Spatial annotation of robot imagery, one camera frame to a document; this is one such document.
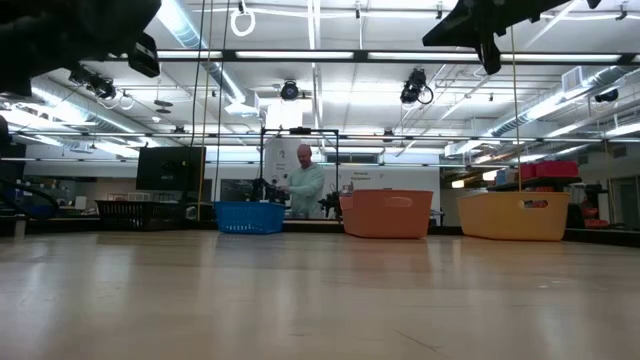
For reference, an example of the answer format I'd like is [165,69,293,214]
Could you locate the person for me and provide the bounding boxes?
[279,144,326,220]

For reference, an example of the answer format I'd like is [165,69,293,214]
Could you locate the small dark screen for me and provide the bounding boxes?
[219,178,256,203]

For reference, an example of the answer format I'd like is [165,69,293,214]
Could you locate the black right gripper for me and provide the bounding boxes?
[422,0,531,76]

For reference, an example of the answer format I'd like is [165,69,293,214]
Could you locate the black overhead crossbar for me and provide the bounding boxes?
[99,47,640,65]

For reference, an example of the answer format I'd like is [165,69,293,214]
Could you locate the black monitor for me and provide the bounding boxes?
[135,145,207,192]

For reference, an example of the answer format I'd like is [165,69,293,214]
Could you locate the black hanging cable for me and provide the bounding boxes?
[212,0,232,201]
[189,0,207,149]

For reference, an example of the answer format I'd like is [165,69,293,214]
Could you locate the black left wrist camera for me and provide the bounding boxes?
[127,32,162,79]

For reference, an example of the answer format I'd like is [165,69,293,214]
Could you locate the white cable loop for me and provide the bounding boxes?
[229,7,257,38]

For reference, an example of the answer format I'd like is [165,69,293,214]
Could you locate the yellow plastic bin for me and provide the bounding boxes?
[457,191,571,242]

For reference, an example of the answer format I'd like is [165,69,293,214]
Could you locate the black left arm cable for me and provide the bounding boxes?
[0,177,60,219]

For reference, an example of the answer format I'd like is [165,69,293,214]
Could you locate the blue plastic bin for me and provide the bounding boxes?
[214,200,287,235]

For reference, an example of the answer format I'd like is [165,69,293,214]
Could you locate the black background rig frame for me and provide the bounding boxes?
[258,127,341,221]

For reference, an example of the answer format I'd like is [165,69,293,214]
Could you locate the black overhead camera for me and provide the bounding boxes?
[279,79,301,102]

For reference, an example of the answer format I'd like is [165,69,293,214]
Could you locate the black ceiling camera cluster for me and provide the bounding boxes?
[69,67,119,101]

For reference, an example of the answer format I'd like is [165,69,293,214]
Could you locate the red storage bins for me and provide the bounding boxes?
[518,159,580,180]

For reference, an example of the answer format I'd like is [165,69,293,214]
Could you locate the orange plastic bin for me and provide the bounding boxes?
[339,188,435,240]

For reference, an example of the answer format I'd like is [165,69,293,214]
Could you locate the red object on rack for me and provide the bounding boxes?
[579,202,611,230]

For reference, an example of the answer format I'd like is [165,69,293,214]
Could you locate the silver ventilation duct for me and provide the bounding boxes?
[489,64,631,139]
[154,0,249,104]
[29,74,136,134]

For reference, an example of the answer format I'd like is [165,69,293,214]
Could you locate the dark wall shelf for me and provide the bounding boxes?
[487,174,584,194]

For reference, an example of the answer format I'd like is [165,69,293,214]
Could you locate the black camera with cable loop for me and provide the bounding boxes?
[399,68,435,106]

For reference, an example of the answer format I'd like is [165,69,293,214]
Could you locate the black mesh basket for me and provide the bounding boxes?
[94,199,187,232]

